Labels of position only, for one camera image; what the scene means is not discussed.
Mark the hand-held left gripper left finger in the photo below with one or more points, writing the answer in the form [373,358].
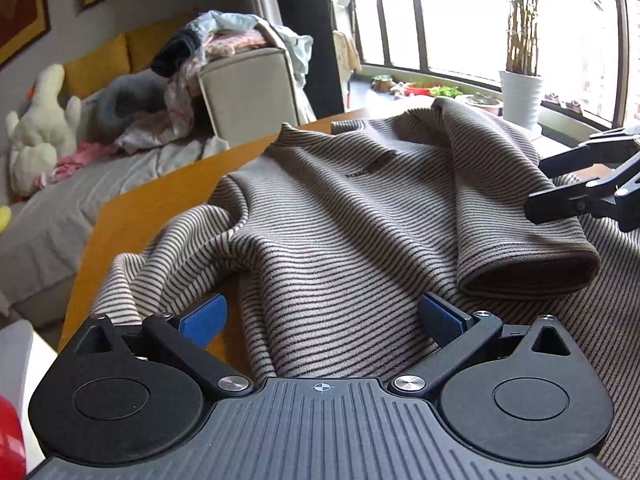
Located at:
[205,317]

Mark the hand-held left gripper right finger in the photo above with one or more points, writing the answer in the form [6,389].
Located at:
[442,317]

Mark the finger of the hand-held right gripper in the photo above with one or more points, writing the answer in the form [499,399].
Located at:
[565,162]
[555,207]

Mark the beige striped sweater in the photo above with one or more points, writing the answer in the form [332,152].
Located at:
[325,210]

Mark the white plant pot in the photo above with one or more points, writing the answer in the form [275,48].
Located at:
[521,97]

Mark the pink flower pot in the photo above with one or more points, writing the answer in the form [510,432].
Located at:
[482,104]

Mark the tall green plant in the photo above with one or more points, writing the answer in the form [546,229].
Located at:
[522,20]

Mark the grey sofa cover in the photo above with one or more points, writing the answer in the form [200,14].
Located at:
[65,210]

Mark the white plastic object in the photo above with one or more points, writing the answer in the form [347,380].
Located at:
[25,360]

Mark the floral white cloth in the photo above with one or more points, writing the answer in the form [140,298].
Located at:
[172,120]

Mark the pink cloth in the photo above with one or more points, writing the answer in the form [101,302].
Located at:
[85,155]

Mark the lime yellow plush toy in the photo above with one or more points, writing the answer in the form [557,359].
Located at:
[4,219]

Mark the red shiny object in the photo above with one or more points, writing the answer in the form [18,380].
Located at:
[11,440]

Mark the beige sofa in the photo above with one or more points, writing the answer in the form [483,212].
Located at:
[240,90]

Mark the grey neck pillow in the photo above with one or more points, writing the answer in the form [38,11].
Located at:
[125,95]

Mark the hanging patterned cloth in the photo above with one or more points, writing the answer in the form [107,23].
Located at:
[346,55]

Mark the white plush duck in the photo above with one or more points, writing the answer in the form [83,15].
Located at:
[40,130]

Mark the dark navy garment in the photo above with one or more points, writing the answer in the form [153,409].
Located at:
[175,52]

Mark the yellow cushion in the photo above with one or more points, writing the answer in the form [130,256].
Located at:
[150,42]
[97,67]

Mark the pink knit garment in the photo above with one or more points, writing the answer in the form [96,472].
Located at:
[232,42]

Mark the dark curtain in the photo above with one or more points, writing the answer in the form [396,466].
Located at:
[305,35]

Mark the dark window frame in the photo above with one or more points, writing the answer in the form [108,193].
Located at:
[390,15]

